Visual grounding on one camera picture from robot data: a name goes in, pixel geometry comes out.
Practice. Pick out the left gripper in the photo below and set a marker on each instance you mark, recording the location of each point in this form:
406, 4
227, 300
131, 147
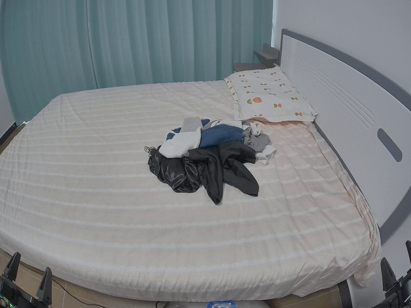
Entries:
22, 295

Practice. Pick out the blue-green curtain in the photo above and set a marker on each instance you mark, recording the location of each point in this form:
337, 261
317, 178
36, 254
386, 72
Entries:
179, 30
45, 43

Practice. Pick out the bed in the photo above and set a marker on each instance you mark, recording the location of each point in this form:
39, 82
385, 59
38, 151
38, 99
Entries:
96, 204

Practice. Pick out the pile of clothes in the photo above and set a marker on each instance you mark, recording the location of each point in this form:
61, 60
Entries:
179, 143

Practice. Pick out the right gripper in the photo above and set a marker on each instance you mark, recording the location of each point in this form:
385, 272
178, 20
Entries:
396, 297

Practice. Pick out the grey wooden bedside table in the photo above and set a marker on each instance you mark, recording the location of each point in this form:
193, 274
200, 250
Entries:
253, 65

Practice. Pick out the black shorts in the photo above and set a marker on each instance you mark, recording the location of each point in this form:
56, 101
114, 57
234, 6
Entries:
231, 168

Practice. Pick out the white printed pillow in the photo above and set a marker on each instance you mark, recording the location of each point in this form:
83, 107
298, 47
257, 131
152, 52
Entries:
273, 91

